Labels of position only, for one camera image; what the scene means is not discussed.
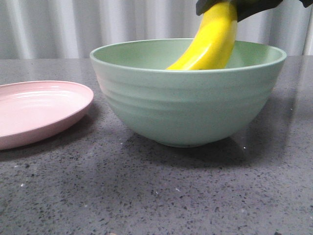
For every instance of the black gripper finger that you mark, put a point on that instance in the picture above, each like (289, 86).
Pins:
(247, 8)
(203, 5)

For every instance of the yellow banana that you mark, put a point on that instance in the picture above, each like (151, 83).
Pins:
(213, 43)

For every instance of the green ribbed bowl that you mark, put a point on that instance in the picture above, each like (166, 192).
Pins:
(185, 108)

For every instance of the pink plate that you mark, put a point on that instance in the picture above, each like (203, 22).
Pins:
(36, 110)

